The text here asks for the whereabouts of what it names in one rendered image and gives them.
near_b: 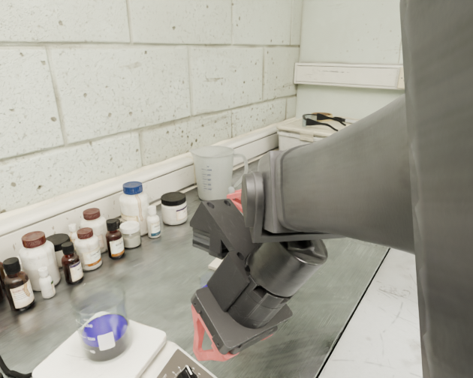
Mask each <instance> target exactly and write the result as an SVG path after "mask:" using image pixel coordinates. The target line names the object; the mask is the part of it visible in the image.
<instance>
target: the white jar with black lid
mask: <svg viewBox="0 0 473 378"><path fill-rule="evenodd" d="M161 211H162V220H163V222H164V223H165V224H168V225H178V224H183V223H184V222H186V221H187V204H186V197H185V194H184V193H182V192H169V193H165V194H163V195H162V196H161Z"/></svg>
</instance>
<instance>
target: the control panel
mask: <svg viewBox="0 0 473 378"><path fill-rule="evenodd" d="M186 365H188V366H190V367H191V369H192V371H193V372H194V373H195V374H196V375H197V377H198V378H214V377H212V376H211V375H210V374H209V373H207V372H206V371H205V370H204V369H203V368H202V367H200V366H199V365H198V364H196V363H195V362H194V361H193V360H191V359H190V358H189V357H188V356H187V355H186V354H185V353H183V352H182V351H181V350H179V349H177V350H176V351H175V353H174V354H173V355H172V356H171V358H170V360H169V361H168V362H167V364H166V365H165V366H164V368H163V369H162V371H161V373H160V374H159V375H158V376H157V378H177V376H178V375H179V373H181V372H182V370H183V368H184V367H185V366H186Z"/></svg>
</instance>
